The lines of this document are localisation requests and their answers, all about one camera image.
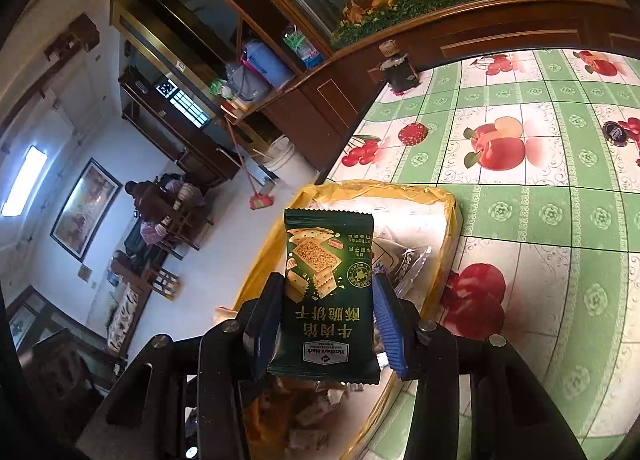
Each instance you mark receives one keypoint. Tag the small dark jar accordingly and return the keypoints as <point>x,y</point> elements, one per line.
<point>400,72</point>

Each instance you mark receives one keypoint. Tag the dark round lid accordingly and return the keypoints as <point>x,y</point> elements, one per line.
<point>615,132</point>

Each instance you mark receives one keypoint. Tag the green plastic bottle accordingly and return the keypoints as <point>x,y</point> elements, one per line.
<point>302,47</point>

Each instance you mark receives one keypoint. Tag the barred window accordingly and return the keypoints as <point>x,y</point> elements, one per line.
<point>189,109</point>

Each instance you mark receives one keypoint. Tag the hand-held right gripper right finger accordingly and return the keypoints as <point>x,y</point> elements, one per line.
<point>392,325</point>

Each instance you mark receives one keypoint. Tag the dark green snack packet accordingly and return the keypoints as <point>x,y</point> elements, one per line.
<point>325,315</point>

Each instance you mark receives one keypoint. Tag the broom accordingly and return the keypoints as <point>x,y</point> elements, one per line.
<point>261,202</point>

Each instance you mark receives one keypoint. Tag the framed wall painting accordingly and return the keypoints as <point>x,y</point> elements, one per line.
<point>85,210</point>

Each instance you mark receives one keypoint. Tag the yellow cardboard box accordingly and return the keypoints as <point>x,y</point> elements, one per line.
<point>380,186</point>

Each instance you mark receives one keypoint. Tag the white bucket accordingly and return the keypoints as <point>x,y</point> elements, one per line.
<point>282,155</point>

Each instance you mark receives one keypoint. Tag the blue thermos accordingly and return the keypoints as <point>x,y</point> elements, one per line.
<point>267,62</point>

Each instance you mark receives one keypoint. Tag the dark wooden cabinet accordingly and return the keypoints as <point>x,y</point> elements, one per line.
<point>500,25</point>

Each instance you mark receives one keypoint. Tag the wooden chair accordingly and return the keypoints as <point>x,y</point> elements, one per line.
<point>150,277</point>

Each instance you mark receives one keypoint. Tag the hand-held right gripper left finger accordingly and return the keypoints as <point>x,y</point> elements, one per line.
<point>267,330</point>

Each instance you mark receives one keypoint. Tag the clear beige snack packet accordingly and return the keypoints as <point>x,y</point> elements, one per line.
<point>405,265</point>

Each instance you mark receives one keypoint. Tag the ceiling light panel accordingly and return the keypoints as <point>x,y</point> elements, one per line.
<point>22,182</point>

